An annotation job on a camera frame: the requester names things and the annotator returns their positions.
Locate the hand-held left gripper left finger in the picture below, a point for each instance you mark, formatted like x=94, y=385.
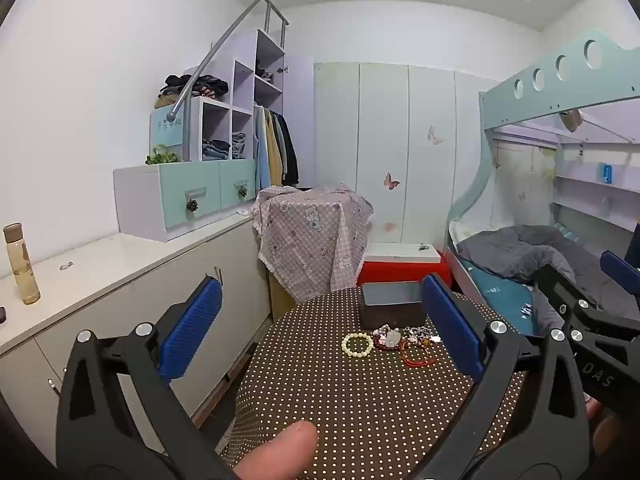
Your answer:
x=192, y=332

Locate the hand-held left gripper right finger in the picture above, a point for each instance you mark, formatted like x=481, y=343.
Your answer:
x=450, y=332

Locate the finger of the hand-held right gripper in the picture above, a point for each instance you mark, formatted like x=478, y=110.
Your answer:
x=560, y=290
x=617, y=266

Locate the pale jade pendant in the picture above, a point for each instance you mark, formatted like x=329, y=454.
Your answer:
x=392, y=336

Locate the metal tin box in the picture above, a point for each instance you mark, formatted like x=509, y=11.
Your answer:
x=392, y=310

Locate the person's right hand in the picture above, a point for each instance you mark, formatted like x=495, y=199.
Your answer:
x=597, y=415

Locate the person's left hand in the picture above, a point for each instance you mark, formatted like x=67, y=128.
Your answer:
x=285, y=447

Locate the teal bedsheet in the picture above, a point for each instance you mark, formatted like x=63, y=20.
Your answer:
x=495, y=295

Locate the grey blanket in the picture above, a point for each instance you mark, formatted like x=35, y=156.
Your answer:
x=505, y=250

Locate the grey low cabinet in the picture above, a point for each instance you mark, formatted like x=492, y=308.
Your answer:
x=125, y=300

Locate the red ottoman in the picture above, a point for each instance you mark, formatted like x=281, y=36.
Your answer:
x=395, y=272

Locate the white board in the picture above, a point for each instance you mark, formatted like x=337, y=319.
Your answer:
x=400, y=251

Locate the faded butterfly sticker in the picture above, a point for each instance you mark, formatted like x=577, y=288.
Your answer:
x=390, y=226

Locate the round polka-dot table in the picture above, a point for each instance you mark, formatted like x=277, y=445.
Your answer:
x=350, y=410

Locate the small clip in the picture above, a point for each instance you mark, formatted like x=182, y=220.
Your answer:
x=66, y=265

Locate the large teal drawer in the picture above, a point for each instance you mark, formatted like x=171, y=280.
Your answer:
x=185, y=185

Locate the pink checked bear cloth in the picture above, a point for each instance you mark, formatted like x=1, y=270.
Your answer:
x=310, y=240

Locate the brown hanging object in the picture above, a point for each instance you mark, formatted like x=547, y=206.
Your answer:
x=571, y=120

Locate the small teal drawer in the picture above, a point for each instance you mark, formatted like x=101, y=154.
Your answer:
x=235, y=177

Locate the pink butterfly sticker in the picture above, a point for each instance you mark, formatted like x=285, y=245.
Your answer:
x=391, y=181

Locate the green plant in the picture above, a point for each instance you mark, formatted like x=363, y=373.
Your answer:
x=161, y=157

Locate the clear bottle brown cap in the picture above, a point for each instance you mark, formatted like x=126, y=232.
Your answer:
x=22, y=270

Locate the folded blue jeans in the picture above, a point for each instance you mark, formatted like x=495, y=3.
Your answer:
x=215, y=150

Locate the folded grey clothes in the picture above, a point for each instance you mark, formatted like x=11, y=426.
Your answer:
x=239, y=142

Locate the pale butterfly sticker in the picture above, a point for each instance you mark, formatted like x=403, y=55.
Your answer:
x=434, y=135

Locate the row of hanging clothes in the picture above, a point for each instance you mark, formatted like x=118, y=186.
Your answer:
x=275, y=150

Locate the white wardrobe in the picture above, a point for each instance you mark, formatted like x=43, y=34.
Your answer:
x=385, y=110

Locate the pile of dark clothes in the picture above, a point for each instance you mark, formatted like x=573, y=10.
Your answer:
x=200, y=85

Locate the lilac stair shelf cabinet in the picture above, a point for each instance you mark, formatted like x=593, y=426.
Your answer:
x=245, y=90

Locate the dark clothes in cubby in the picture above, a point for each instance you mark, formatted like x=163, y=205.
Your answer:
x=264, y=74

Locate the grey metal handrail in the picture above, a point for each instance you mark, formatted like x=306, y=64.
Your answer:
x=220, y=45

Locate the blue wall tag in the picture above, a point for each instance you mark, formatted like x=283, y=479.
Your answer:
x=608, y=174

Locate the teal bunk bed frame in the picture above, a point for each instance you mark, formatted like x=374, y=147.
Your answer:
x=555, y=80

